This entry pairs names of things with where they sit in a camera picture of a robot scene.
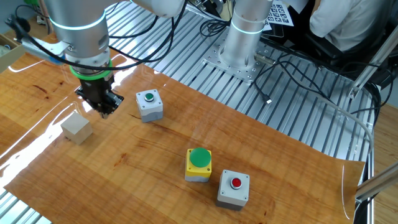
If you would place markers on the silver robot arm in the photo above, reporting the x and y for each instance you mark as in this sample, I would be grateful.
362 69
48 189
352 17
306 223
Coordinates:
77 31

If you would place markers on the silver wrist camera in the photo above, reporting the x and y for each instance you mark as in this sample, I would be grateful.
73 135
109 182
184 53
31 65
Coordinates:
40 51

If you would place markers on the person in light shirt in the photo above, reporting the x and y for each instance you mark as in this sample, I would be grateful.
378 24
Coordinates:
348 21

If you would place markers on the wood grain mat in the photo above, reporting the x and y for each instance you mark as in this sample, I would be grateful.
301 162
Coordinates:
124 174

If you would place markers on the slanted frame strut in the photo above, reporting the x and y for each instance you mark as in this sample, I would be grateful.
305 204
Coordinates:
370 68
376 183

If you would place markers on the cardboard box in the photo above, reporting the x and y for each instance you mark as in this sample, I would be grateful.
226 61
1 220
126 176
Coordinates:
14 54

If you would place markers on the printed marker sheet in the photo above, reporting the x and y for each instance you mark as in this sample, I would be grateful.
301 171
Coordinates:
281 15

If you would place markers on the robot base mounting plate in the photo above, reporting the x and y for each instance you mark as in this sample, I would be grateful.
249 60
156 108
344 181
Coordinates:
245 73

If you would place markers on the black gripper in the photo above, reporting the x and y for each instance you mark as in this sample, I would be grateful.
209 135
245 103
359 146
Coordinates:
96 87

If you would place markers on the small green button box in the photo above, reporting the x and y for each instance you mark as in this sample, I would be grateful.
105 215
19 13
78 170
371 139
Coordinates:
150 109

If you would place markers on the grey box red button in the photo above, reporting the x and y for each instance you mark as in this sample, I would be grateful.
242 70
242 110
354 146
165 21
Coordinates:
231 196

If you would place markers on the small pale wooden block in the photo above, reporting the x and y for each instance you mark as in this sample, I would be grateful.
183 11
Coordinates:
76 129

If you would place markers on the yellow box green mushroom button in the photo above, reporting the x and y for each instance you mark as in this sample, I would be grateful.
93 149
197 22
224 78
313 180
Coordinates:
198 161

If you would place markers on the green bin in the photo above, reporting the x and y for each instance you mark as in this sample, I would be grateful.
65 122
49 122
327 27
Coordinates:
31 1

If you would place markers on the black office chair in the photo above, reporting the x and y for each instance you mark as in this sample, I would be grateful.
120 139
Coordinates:
323 49

